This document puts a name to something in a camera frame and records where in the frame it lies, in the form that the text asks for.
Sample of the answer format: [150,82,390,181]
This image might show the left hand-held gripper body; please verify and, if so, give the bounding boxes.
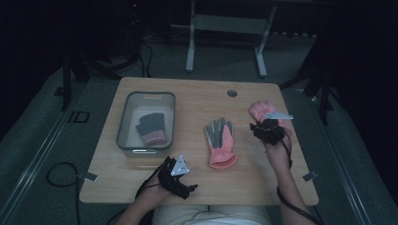
[157,154,192,201]

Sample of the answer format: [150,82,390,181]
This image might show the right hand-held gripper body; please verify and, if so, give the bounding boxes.
[253,111,295,146]

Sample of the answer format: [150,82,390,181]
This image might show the pink winter glove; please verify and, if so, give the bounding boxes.
[248,99,293,136]
[204,116,237,170]

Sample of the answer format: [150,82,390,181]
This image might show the grey glove with pink cuff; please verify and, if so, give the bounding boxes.
[135,112,167,147]

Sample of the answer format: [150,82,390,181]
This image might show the clear plastic bin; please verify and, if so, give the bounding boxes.
[115,90,176,158]

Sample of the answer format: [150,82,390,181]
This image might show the person's left hand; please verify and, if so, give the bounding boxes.
[136,170,173,205]

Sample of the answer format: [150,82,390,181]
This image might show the person's right hand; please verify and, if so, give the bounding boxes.
[264,132,294,173]

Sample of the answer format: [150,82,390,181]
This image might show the person's light trousers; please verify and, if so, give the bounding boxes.
[152,203,274,225]

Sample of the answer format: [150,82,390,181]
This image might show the metal table clamp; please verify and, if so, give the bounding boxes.
[301,171,319,183]
[76,171,99,183]

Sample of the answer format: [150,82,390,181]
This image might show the black tripod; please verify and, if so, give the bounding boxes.
[279,37,338,126]

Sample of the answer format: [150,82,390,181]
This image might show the white metal stand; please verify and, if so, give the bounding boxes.
[185,0,278,78]

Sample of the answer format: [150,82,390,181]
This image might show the black stand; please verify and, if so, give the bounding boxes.
[54,51,124,113]

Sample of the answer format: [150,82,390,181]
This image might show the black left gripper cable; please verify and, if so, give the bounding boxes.
[104,174,165,225]

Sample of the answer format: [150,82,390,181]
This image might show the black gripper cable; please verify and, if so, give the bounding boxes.
[104,174,165,225]
[275,132,325,225]

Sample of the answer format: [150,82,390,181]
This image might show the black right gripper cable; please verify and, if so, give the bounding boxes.
[275,132,325,225]

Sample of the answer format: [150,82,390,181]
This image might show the black floor cable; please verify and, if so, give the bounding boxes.
[45,161,83,225]

